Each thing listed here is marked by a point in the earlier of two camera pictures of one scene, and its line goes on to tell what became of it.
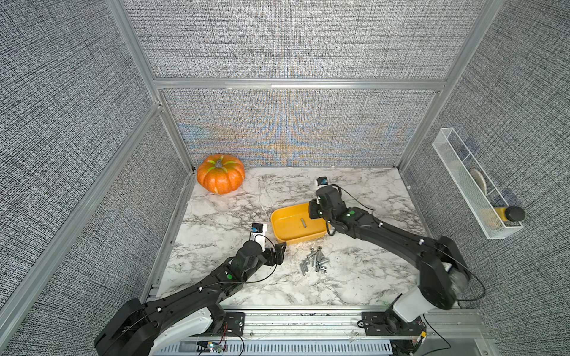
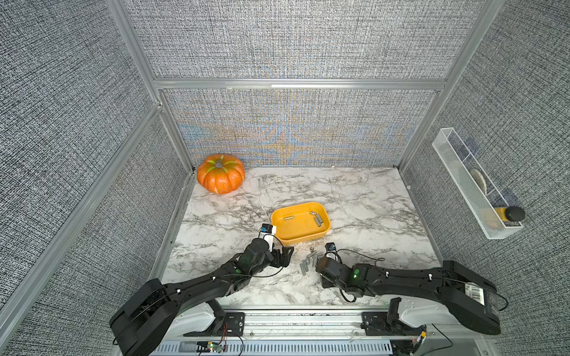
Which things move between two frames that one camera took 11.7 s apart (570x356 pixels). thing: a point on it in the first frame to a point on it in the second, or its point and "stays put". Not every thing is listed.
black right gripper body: x=317 y=211 to x=326 y=285
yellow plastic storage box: x=294 y=224 stays put
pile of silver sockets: x=316 y=258 stays put
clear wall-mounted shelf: x=489 y=208 stays put
